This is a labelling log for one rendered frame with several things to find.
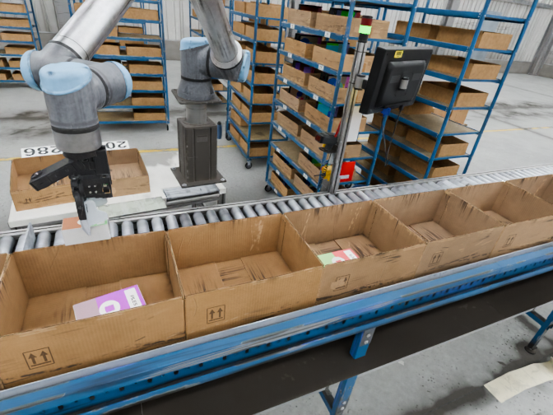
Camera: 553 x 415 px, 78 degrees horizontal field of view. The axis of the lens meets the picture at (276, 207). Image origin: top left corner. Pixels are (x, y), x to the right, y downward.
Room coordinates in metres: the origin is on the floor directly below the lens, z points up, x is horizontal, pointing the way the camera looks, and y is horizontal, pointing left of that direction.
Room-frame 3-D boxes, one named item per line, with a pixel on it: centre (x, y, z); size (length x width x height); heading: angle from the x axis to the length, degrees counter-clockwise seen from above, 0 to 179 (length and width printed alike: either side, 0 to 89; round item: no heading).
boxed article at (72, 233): (0.68, 0.47, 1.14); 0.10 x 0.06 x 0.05; 117
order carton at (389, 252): (0.98, -0.26, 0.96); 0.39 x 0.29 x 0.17; 117
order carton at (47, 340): (0.63, 0.44, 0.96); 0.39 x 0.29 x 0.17; 117
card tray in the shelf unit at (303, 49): (2.98, -0.13, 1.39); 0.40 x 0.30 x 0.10; 24
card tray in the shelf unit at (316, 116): (2.56, -0.35, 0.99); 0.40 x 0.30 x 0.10; 23
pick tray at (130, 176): (1.65, 0.89, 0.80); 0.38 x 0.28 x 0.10; 31
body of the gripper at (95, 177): (0.70, 0.44, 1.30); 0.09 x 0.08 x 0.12; 117
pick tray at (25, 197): (1.49, 1.16, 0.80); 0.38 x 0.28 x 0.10; 35
